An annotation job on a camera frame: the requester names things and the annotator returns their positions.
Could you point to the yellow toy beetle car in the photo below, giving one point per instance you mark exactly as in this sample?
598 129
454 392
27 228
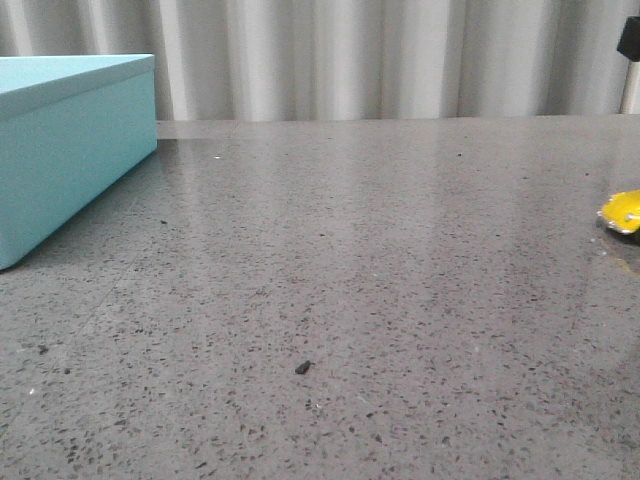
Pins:
620 212

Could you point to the light blue storage box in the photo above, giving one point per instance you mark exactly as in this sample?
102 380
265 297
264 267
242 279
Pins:
71 126

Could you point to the small black debris piece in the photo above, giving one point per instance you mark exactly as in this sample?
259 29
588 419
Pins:
303 367

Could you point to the white pleated curtain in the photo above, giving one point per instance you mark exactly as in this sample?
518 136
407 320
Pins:
347 60

